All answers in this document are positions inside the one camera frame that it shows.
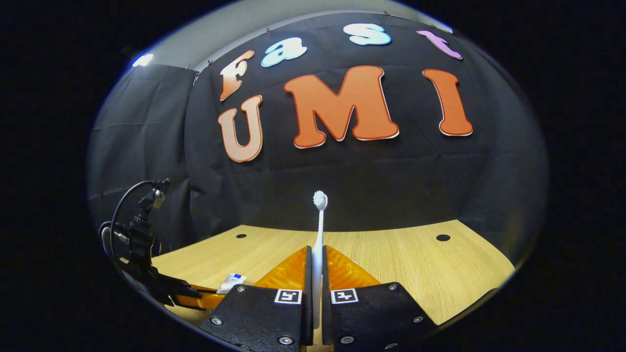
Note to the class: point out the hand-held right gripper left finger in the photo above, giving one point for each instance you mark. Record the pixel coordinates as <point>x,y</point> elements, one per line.
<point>259,318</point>

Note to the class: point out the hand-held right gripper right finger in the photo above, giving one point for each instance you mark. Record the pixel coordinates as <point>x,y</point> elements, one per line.
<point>371,318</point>

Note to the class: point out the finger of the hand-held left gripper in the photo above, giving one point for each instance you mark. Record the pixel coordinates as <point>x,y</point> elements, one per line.
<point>198,300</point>
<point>178,286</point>

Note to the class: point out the white toothpaste tube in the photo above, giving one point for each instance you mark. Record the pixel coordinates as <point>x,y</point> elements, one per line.
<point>232,282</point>

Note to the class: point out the white toothbrush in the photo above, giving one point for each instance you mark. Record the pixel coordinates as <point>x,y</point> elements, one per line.
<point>320,234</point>

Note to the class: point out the wooden desktop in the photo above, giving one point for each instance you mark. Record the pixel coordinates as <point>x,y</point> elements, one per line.
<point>415,264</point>

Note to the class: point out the black backdrop cloth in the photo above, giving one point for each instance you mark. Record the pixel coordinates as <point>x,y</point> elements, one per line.
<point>391,186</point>

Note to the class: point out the ceiling light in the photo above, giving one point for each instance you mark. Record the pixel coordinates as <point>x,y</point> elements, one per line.
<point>143,59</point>

